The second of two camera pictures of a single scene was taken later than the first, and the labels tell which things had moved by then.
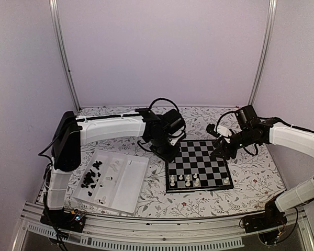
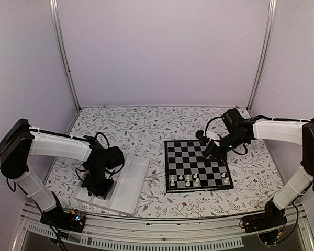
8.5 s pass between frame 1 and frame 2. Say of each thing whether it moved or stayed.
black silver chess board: stayed
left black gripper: moved
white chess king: stayed
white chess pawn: stayed
